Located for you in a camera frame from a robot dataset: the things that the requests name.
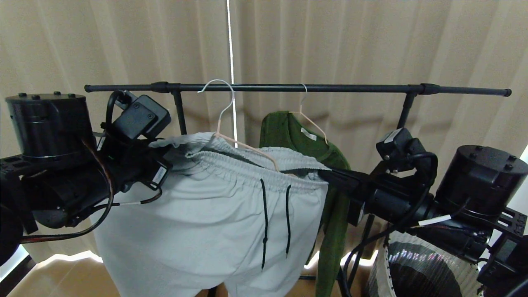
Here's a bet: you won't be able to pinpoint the beige curtain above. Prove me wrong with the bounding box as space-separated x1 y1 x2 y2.
0 0 528 269

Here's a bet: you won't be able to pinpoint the black clothes rack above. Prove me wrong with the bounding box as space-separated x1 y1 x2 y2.
85 82 512 297

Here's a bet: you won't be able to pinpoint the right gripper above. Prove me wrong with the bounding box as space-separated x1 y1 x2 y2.
349 173 436 228

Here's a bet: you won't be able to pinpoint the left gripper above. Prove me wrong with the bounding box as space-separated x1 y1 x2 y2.
99 138 172 194

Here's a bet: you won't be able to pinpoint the green long-sleeved shirt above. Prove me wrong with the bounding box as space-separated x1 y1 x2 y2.
259 111 351 297

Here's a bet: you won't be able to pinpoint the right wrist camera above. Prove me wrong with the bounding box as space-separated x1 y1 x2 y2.
376 128 427 178

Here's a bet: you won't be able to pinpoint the pale grey shorts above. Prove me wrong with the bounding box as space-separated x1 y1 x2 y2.
90 132 330 297

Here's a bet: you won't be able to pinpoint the white laundry basket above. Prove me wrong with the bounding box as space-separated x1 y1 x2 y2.
365 231 485 297

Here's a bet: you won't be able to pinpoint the pink clothes hanger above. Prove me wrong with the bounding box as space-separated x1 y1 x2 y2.
289 84 330 145
197 79 281 172

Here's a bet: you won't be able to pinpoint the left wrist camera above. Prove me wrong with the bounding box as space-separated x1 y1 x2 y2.
109 95 172 141

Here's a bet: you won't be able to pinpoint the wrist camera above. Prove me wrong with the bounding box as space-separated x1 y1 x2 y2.
109 95 172 141
376 128 427 178

